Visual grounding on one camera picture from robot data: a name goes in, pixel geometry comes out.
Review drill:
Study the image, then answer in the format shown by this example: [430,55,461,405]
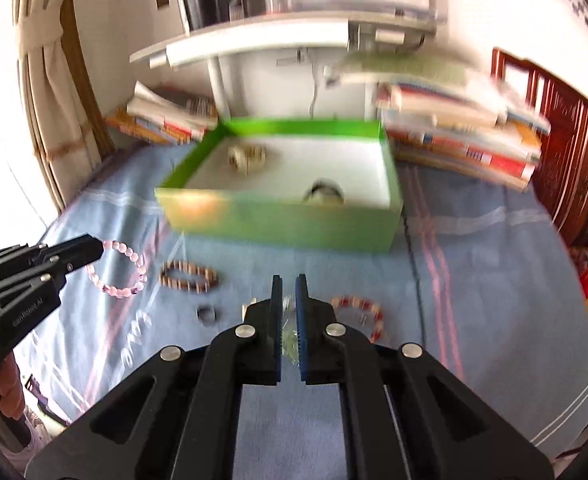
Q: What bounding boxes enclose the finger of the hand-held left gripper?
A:
[0,249,104,306]
[0,234,105,273]

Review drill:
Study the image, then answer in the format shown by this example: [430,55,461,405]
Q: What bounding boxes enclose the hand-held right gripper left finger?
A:
[26,274,283,480]

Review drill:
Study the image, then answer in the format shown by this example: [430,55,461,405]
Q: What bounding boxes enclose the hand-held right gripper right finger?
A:
[295,274,557,480]

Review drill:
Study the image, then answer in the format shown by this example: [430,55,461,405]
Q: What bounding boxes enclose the green pendant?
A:
[280,296,301,363]

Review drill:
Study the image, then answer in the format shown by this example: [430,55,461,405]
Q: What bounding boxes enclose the red bead bracelet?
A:
[331,296,385,343]

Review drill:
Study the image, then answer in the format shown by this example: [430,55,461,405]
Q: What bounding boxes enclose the pink bead bracelet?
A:
[86,240,147,297]

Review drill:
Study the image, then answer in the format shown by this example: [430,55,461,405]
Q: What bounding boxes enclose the green cardboard box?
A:
[154,116,405,255]

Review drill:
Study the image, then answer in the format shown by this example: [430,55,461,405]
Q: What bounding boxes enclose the person's left hand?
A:
[0,352,22,416]

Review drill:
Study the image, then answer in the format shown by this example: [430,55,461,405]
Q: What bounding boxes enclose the black and white bangle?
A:
[301,178,347,206]

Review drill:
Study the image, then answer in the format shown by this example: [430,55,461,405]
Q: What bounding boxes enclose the small stack of books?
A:
[105,80,221,146]

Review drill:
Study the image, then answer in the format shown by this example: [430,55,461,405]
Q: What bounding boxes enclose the beige curtain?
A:
[11,0,117,201]

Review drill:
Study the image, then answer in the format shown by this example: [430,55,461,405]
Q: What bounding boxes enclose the tall stack of books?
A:
[374,52,552,193]

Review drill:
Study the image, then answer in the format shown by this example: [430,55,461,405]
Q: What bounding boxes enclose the white shelf stand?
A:
[129,17,447,121]

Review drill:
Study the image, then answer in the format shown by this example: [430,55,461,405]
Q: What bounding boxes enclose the red wooden chair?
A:
[491,47,588,248]

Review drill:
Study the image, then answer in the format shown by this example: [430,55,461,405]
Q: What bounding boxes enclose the beige and brown bead bracelet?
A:
[228,144,267,175]

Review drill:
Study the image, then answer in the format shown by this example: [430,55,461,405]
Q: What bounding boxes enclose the grey hanging cable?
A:
[309,60,325,117]

